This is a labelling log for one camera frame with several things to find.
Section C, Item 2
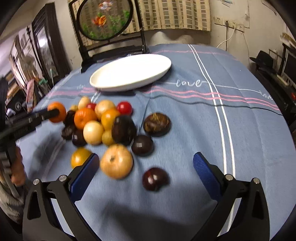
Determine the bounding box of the dark small fruit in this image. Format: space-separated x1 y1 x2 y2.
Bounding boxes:
72 130 87 147

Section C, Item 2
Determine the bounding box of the large dark fruit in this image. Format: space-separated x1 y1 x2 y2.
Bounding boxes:
111 115 137 146

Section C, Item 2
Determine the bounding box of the small yellow fruit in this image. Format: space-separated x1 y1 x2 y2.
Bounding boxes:
102 130 116 146

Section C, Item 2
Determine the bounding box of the round fish screen stand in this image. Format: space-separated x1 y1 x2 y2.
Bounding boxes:
68 1 149 73

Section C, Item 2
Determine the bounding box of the white wall power strip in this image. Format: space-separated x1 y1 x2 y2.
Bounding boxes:
214 16 245 33

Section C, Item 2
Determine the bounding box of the beige round fruit back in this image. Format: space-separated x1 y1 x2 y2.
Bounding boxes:
94 99 115 121

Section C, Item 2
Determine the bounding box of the dark wooden cabinet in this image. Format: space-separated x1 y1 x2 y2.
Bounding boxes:
32 2 70 85

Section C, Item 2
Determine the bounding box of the black hat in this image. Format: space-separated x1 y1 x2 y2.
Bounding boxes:
249 50 274 70

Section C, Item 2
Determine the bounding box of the blue striped tablecloth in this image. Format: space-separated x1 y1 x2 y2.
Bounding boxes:
17 44 293 241

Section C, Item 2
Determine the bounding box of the person left hand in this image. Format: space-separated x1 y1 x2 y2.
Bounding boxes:
11 147 26 187

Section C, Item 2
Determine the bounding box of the checkered beige curtain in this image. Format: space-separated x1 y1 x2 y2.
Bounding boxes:
67 0 212 46

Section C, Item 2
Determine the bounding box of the dark maroon fruit front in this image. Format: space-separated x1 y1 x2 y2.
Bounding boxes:
142 167 170 192

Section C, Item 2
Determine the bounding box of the dark brown fruit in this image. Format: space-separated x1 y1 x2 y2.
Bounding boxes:
143 113 171 137

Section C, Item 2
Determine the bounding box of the large beige apple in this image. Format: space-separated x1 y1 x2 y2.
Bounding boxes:
100 144 133 179

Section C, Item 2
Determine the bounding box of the white oval plate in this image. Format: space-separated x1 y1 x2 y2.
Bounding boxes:
89 54 171 92

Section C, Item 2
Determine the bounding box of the grey knit sleeve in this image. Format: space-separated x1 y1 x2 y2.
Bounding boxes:
1 171 28 224

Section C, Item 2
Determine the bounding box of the yellow orange fruit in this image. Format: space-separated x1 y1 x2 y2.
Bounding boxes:
101 108 120 131

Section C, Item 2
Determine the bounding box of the orange tangerine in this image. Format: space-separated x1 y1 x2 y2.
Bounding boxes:
74 108 97 130

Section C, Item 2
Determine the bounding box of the dark round fruit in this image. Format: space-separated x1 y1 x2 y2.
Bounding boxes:
132 135 154 156

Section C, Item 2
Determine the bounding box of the red cherry tomato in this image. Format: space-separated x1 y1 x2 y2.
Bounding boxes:
86 103 96 110
116 101 133 115

